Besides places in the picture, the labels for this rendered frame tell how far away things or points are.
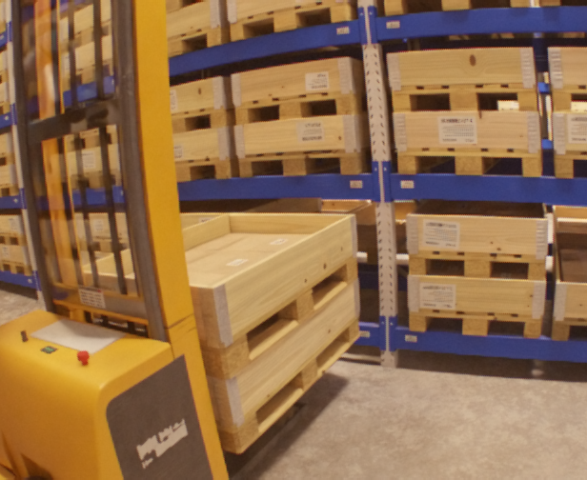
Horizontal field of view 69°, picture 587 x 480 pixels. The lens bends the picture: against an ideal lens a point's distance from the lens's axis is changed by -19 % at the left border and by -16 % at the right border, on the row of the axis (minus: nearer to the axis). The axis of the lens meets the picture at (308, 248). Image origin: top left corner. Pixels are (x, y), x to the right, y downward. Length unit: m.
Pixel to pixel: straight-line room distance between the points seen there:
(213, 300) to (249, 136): 1.69
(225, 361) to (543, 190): 1.77
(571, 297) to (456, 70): 1.36
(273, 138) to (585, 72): 1.85
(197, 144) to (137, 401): 2.25
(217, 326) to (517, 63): 1.91
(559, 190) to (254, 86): 1.88
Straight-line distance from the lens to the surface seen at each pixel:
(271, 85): 3.06
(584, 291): 2.76
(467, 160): 2.65
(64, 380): 1.47
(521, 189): 2.65
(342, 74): 2.84
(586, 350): 2.92
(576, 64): 2.64
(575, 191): 2.65
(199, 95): 3.36
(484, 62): 2.65
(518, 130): 2.61
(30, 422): 1.68
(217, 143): 3.28
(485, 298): 2.80
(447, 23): 2.71
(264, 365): 1.95
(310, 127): 2.92
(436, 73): 2.69
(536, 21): 2.67
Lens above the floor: 1.47
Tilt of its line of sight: 14 degrees down
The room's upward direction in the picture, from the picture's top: 5 degrees counter-clockwise
